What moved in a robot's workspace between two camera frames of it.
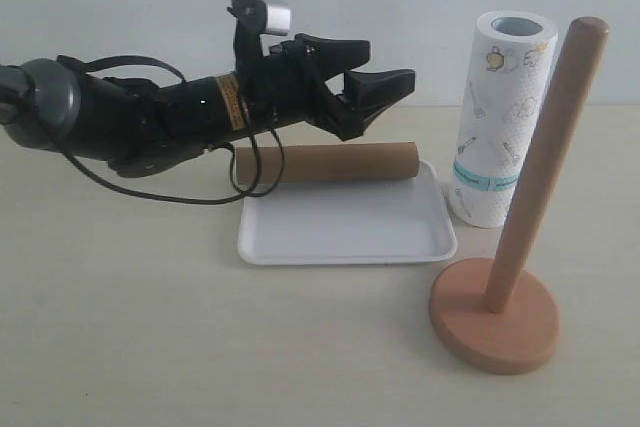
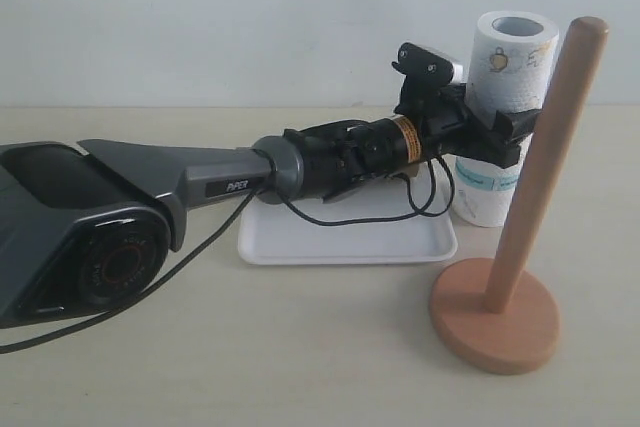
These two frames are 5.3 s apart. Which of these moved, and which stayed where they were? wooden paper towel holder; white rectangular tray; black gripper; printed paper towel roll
Moved: black gripper
Stayed: printed paper towel roll; white rectangular tray; wooden paper towel holder
